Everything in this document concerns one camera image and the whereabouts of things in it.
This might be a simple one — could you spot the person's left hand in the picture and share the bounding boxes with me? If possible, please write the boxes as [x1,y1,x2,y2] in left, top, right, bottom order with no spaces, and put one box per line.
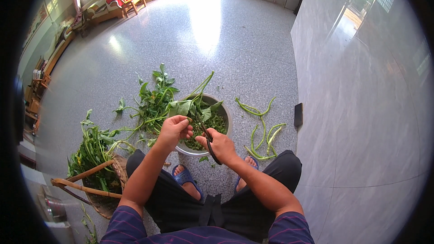
[157,115,194,152]

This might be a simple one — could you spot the person's right hand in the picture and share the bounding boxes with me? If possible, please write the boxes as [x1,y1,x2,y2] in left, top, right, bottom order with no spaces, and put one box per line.
[195,128,238,167]

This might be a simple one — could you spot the black scissors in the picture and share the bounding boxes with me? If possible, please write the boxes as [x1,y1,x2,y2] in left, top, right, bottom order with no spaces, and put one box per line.
[195,110,224,166]

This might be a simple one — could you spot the leafy green vegetable stem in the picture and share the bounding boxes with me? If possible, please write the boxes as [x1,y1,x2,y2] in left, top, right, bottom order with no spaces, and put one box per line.
[167,71,224,123]

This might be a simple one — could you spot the chopped green vegetable pieces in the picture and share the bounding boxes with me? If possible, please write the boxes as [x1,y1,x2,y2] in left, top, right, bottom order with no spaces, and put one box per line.
[184,109,228,152]

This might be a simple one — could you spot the metal bowl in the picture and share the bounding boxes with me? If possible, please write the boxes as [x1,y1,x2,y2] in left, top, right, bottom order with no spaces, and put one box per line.
[174,93,234,158]

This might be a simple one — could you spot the heap of leafy greens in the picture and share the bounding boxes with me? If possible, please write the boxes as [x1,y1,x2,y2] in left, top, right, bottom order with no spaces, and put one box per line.
[113,63,180,147]

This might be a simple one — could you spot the short thick green stalk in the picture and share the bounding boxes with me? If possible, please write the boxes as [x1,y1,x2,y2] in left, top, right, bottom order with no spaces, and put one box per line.
[244,145,277,162]

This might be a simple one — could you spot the thin green stalk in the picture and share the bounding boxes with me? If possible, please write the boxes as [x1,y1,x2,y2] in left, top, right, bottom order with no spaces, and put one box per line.
[251,117,267,152]

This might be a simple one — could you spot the curved green stalk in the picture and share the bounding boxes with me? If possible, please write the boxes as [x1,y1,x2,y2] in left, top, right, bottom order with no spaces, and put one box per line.
[235,96,276,117]

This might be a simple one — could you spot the forked green stalk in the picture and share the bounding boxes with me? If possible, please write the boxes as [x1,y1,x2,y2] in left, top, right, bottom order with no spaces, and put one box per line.
[266,123,287,156]

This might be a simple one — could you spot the person's legs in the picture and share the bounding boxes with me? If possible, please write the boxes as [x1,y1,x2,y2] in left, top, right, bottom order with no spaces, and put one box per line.
[126,149,303,243]

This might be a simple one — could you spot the bundle of leafy greens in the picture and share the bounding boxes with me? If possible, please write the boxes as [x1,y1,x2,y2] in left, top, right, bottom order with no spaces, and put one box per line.
[67,109,137,192]

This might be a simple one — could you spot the black phone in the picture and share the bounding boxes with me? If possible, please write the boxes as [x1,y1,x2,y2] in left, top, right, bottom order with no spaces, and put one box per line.
[294,103,304,128]

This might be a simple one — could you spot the person's body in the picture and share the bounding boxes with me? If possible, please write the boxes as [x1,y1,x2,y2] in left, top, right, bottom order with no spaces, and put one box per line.
[99,205,316,244]

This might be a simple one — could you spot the loose green sprigs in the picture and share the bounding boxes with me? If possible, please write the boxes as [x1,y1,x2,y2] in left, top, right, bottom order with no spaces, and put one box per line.
[80,203,99,244]

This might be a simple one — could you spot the metal pot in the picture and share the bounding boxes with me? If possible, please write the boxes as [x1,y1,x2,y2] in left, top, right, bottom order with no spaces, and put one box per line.
[37,186,69,225]

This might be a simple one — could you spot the long wooden bench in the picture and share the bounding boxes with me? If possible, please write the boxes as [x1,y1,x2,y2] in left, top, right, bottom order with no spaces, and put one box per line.
[41,24,77,77]

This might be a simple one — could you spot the cluttered wooden shelf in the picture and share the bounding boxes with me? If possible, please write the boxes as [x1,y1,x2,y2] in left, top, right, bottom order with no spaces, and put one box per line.
[23,58,52,134]

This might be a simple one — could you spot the wooden sofa with cushions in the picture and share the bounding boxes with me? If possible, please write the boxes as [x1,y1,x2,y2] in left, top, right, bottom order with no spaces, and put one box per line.
[81,0,124,26]

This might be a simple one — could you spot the wicker basket with wooden handle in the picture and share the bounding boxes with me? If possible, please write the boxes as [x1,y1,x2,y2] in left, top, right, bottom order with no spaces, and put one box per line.
[51,154,130,220]

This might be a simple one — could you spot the framed wall picture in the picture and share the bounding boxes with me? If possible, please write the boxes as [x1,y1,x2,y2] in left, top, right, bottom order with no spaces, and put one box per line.
[21,3,49,49]

